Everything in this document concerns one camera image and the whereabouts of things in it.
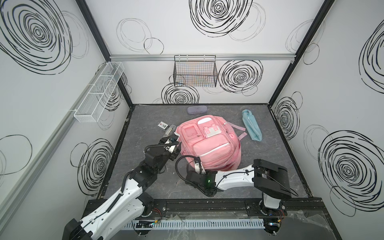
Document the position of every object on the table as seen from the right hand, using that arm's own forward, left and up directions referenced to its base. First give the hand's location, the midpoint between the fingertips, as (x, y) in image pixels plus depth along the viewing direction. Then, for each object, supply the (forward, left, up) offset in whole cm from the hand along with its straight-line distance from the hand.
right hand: (193, 177), depth 85 cm
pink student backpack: (+20, -13, +8) cm, 25 cm away
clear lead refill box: (+35, +22, +3) cm, 42 cm away
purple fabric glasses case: (+49, 0, +5) cm, 49 cm away
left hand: (+12, +10, +22) cm, 27 cm away
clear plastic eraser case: (+30, +17, +3) cm, 35 cm away
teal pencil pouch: (+35, -40, +4) cm, 53 cm away
